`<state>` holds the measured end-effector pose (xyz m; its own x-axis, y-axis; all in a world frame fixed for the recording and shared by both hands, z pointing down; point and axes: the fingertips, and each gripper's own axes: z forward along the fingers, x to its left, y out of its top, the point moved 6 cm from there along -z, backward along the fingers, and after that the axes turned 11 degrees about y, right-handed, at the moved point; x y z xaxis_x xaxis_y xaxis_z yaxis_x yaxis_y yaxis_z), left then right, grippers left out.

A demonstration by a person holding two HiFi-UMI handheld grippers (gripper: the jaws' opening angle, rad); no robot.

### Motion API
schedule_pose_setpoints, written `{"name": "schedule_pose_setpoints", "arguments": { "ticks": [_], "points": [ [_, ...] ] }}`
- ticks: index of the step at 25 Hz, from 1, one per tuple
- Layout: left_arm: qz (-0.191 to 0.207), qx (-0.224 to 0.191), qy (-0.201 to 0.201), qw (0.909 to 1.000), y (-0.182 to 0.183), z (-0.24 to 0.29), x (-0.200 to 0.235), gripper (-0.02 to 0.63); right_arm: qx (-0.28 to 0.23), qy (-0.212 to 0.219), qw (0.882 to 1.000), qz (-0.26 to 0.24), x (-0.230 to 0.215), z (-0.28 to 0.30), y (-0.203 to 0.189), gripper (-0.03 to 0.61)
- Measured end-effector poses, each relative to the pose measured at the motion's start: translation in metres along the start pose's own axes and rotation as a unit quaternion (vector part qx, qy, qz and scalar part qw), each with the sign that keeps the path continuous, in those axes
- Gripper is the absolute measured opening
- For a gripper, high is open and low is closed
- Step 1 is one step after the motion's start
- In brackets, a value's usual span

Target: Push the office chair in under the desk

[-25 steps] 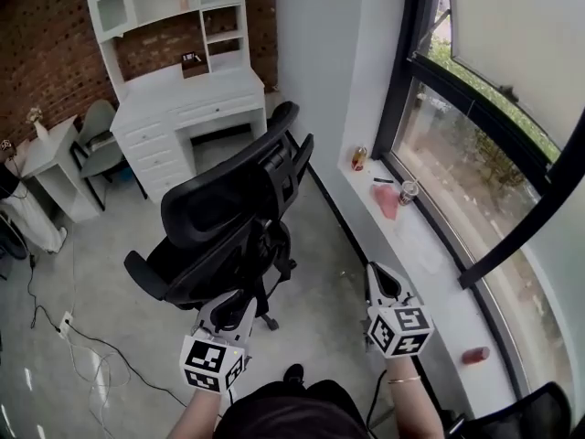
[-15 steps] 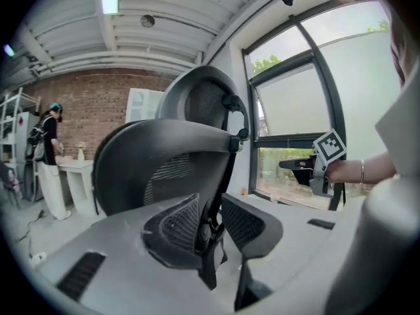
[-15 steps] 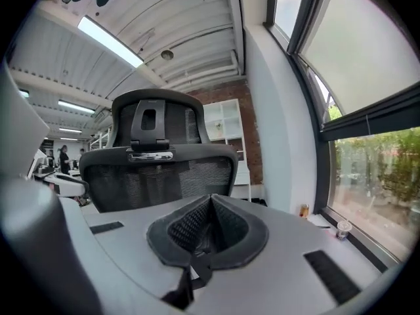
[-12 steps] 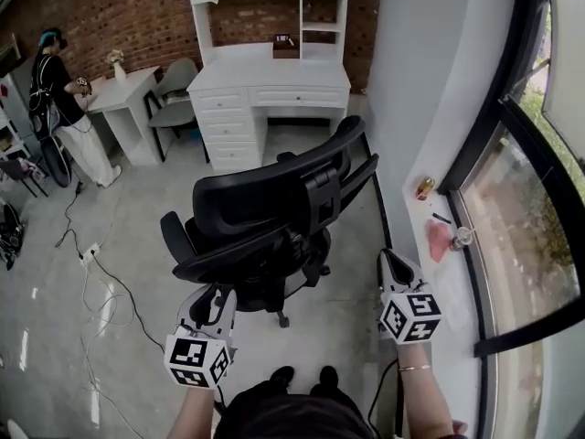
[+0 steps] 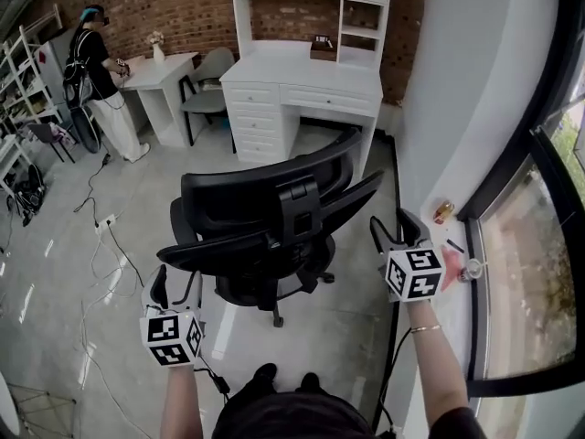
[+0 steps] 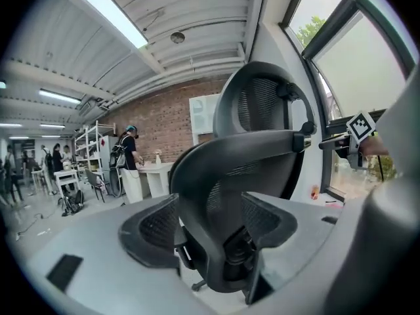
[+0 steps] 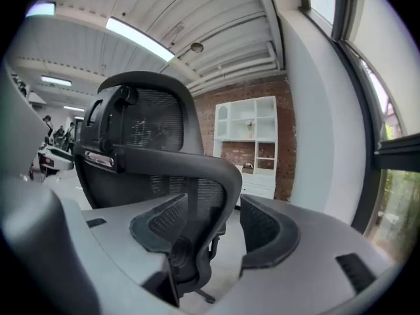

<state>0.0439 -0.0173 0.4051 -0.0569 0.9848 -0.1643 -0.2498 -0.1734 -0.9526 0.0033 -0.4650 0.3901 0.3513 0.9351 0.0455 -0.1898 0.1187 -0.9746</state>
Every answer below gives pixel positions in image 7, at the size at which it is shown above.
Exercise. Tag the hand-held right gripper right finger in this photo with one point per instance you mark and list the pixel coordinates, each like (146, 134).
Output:
(272, 238)

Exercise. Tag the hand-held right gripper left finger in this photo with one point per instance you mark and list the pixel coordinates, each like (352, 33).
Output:
(157, 228)

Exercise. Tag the black mesh office chair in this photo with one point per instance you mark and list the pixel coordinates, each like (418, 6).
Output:
(157, 169)

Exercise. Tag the white desk with hutch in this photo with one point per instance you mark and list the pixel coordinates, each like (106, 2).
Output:
(259, 189)

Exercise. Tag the brown organizer box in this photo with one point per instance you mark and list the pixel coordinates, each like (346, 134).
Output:
(248, 166)

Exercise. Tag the pink vase with flowers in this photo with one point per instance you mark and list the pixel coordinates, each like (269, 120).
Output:
(250, 130)

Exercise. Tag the long ceiling light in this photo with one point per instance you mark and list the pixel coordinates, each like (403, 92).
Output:
(55, 80)
(41, 9)
(141, 38)

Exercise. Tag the round ceiling fixture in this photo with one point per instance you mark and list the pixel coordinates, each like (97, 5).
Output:
(197, 47)

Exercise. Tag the black window frame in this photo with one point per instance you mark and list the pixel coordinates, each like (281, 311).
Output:
(393, 149)

